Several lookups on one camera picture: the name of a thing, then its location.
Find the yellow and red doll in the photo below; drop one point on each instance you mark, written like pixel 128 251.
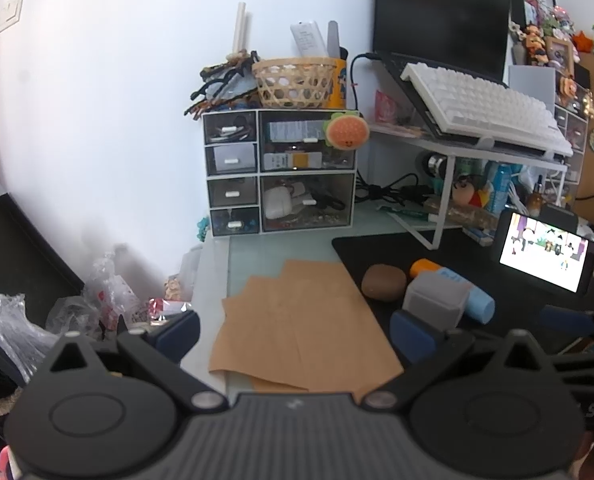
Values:
pixel 469 192

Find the pale wooden stick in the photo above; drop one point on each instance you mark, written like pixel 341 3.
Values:
pixel 239 30

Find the burger plush toy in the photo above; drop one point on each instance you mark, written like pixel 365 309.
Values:
pixel 347 131

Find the white desktop drawer organizer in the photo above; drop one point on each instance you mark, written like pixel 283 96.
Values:
pixel 257 174

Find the pink packet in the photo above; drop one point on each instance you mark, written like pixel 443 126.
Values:
pixel 387 107

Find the black laptop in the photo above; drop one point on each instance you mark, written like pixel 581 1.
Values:
pixel 437 10

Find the large clear drawer with papers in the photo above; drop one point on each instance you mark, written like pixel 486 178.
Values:
pixel 287 132

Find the black box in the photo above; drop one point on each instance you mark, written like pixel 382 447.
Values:
pixel 17 245

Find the brown round fruit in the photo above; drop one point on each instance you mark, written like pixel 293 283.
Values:
pixel 384 282

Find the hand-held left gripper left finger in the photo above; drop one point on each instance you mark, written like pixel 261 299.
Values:
pixel 179 332

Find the black desk mat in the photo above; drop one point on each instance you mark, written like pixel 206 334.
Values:
pixel 452 247

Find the teal small toy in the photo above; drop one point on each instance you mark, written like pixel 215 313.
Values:
pixel 202 229

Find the white remote control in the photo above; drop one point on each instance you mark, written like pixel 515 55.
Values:
pixel 308 37

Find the yellow cup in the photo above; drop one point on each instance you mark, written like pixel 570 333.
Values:
pixel 340 90

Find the black phone stand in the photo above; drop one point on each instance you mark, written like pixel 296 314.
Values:
pixel 559 212

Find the grey mini drawer cabinet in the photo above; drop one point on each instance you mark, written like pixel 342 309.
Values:
pixel 527 80

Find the grey nail file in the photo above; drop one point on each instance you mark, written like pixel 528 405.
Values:
pixel 333 40

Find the black smartphone with lit screen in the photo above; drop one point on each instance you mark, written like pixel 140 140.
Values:
pixel 542 250

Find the brown paper sheet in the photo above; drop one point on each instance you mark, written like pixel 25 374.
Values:
pixel 322 320
pixel 242 320

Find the pile of black hair clips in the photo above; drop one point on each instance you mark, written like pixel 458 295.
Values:
pixel 222 85

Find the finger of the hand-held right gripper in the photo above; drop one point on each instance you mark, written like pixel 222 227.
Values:
pixel 564 321
pixel 584 367

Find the blue tube with orange cap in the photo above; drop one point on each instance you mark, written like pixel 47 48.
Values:
pixel 479 305

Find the wooden block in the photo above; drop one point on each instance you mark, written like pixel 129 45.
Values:
pixel 467 215

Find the white desk shelf stand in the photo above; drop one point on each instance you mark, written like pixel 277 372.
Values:
pixel 442 200

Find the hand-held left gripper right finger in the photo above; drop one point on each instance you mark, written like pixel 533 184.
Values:
pixel 412 337

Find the green and white tube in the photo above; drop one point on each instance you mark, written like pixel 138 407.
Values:
pixel 407 212

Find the blue bottle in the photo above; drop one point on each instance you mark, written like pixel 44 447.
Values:
pixel 502 187

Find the white earbuds case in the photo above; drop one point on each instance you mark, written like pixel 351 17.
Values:
pixel 277 205

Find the small clear drawer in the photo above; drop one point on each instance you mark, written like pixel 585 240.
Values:
pixel 229 127
pixel 232 191
pixel 232 157
pixel 234 221

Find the grey square box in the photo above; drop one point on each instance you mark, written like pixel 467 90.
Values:
pixel 437 300

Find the white wall switch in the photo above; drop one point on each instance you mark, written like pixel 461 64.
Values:
pixel 9 12

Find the small wooden photo frame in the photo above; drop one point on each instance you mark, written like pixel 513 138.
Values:
pixel 559 55

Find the row of small figurines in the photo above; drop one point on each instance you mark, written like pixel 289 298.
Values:
pixel 537 35

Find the white keyboard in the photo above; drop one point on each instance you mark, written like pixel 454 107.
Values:
pixel 482 100

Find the woven bamboo basket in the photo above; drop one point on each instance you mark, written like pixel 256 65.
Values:
pixel 292 85

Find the brown dropper bottle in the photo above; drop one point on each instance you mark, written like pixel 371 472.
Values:
pixel 537 197

